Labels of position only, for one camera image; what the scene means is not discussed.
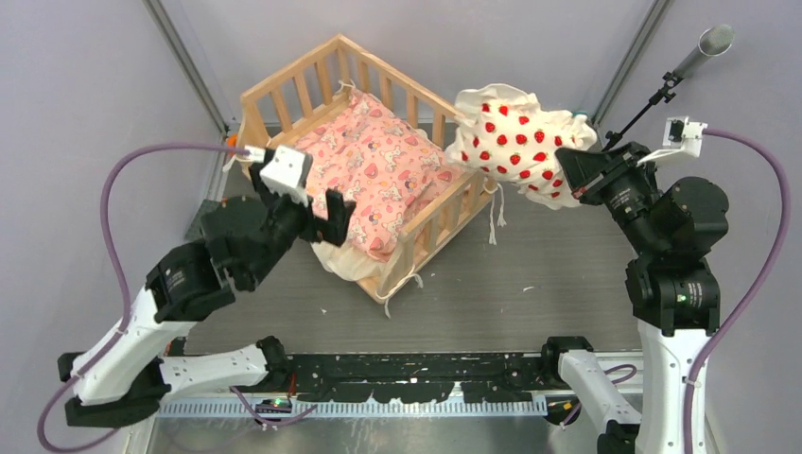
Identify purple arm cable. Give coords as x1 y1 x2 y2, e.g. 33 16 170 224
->
557 128 792 454
36 141 321 454

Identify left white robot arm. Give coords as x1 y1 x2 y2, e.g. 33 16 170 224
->
58 181 356 428

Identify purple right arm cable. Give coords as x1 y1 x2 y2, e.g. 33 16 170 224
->
557 128 792 454

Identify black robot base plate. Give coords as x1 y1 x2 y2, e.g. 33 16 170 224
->
239 353 569 404

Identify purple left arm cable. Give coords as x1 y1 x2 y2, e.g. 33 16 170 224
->
36 141 321 454

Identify wooden slatted pet bed frame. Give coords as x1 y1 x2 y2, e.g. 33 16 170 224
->
237 35 495 305

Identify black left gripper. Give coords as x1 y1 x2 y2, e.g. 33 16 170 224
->
249 162 358 286

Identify pink unicorn print cushion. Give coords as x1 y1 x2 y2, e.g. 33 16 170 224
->
290 86 496 306

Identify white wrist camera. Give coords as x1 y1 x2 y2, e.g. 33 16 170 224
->
637 116 708 166
259 145 313 207

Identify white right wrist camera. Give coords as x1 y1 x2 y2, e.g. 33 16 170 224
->
637 116 708 166

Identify grey building block plate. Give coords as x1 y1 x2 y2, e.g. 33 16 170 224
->
183 199 220 242

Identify white strawberry print pillow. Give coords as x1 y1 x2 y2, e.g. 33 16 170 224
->
445 83 598 210

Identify microphone on black stand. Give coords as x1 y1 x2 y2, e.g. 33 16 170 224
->
601 24 735 151

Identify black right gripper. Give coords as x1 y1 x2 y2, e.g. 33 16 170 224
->
554 136 664 251

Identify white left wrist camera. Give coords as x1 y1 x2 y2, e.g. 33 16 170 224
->
259 145 313 207

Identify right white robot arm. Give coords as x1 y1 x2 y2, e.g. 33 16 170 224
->
539 142 729 453

